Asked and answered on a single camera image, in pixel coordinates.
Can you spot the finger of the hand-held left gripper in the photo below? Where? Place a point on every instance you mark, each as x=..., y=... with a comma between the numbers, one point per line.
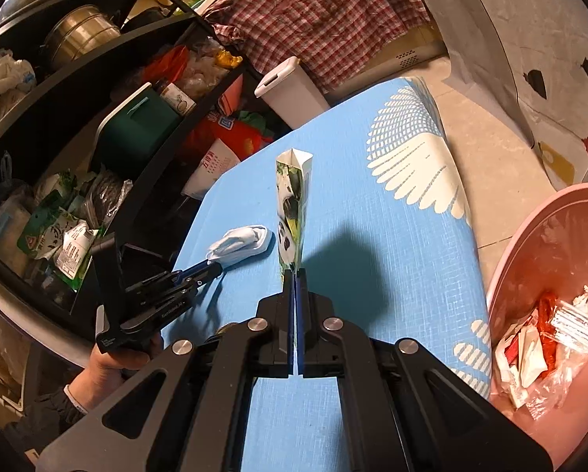
x=193, y=268
x=208, y=278

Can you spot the green food packet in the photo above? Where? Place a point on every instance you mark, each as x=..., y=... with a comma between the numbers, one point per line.
x=43, y=236

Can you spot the white plastic basket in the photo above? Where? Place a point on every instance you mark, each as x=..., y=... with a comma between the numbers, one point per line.
x=412, y=54

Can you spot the red snack bag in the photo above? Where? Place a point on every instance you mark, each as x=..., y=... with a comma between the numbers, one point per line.
x=210, y=132

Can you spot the yellow plastic item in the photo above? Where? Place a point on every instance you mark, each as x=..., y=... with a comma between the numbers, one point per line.
x=226, y=59

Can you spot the red plastic bag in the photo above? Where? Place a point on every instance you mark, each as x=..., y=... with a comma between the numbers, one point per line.
x=168, y=64

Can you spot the steel pot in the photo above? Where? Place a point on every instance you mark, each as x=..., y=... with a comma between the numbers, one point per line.
x=80, y=34

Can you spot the green storage box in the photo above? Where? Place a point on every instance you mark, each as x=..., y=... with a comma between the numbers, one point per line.
x=137, y=132

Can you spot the pink trash bin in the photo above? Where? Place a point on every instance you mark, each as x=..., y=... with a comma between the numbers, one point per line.
x=534, y=265

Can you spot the glass jar with label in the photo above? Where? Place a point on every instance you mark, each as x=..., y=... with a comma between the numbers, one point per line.
x=178, y=101

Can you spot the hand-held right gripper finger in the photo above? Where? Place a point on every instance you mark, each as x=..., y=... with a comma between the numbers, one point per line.
x=301, y=334
x=290, y=329

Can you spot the person's left hand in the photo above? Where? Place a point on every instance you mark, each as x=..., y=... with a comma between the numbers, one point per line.
x=110, y=368

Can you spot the black shelf rack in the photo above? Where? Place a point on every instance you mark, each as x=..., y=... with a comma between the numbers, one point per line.
x=78, y=2

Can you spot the red and white wrapper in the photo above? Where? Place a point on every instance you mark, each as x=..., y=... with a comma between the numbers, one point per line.
x=509, y=354

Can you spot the orange-red foil wrapper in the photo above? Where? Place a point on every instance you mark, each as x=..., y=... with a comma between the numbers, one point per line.
x=547, y=319

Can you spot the white lidded bin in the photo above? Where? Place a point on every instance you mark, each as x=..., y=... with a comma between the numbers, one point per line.
x=299, y=103

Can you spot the crumpled white tissue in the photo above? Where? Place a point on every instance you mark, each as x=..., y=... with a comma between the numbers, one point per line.
x=584, y=299

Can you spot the white plastic packaging tray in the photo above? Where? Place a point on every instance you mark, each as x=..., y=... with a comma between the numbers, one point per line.
x=240, y=243

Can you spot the white bag with red print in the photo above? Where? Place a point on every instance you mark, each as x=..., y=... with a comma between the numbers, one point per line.
x=213, y=167

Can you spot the person's left forearm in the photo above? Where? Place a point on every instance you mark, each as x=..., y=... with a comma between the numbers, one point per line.
x=48, y=413

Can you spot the white deer print cloth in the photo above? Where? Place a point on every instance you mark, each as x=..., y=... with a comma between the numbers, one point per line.
x=520, y=34

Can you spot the red plaid shirt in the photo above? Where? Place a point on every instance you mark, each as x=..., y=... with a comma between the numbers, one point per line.
x=323, y=14

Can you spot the blue patterned tablecloth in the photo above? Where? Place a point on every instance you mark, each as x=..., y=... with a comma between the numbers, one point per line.
x=372, y=255

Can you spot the green panda print packet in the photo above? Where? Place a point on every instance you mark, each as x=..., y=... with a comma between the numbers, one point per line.
x=291, y=206

